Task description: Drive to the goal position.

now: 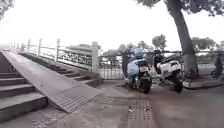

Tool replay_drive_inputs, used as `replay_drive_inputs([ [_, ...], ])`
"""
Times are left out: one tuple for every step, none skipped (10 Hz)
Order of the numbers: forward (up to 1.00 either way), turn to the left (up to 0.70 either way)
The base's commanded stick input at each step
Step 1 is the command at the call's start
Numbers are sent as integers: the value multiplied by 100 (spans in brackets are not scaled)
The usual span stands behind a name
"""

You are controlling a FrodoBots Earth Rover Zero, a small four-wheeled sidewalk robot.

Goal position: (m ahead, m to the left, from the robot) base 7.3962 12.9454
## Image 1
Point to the pale blue scooter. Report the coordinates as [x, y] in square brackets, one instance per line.
[136, 71]

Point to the grey stone stairs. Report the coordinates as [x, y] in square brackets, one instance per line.
[16, 96]
[71, 74]

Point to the grey stone ramp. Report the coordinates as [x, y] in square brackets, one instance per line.
[45, 80]

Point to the large tree with thick trunk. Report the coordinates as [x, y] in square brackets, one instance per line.
[182, 36]

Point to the white stone railing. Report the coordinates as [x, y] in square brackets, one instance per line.
[75, 58]

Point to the white scooter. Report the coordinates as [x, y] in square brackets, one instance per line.
[170, 70]

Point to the grey paved ground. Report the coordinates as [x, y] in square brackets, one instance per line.
[186, 110]

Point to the dark metal fence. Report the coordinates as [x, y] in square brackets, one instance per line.
[111, 66]

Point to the row of trees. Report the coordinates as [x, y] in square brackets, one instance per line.
[159, 41]

